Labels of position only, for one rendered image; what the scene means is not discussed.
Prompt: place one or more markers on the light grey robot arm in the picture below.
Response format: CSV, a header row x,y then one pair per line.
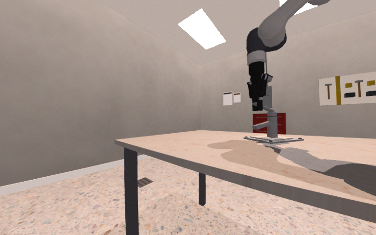
x,y
271,33

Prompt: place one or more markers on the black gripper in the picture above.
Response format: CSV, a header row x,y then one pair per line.
x,y
257,84

